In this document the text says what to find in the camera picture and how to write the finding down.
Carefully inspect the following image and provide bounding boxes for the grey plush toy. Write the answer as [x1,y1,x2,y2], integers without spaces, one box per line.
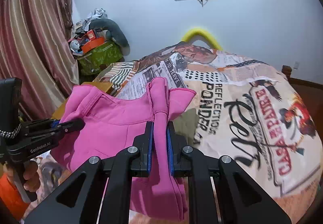
[89,19,129,47]

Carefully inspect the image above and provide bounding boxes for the pink pants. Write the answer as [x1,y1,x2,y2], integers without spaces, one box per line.
[51,77,195,221]

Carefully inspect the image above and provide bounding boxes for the white wall socket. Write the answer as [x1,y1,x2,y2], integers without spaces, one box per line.
[293,61,300,70]

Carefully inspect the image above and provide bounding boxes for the striped pink curtain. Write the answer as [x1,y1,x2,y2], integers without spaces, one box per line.
[1,0,79,120]

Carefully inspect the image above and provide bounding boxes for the orange box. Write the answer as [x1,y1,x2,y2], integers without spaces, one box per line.
[81,37,105,54]

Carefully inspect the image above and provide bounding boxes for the green storage bag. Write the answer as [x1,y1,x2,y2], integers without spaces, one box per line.
[77,41,123,76]

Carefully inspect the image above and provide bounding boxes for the olive green folded garment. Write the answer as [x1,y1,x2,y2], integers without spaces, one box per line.
[173,109,200,145]

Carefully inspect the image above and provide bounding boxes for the newspaper print bed cover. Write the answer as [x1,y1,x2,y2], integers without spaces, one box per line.
[23,41,323,224]

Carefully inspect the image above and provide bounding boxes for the person's left hand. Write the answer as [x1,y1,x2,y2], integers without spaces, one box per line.
[3,159,41,193]

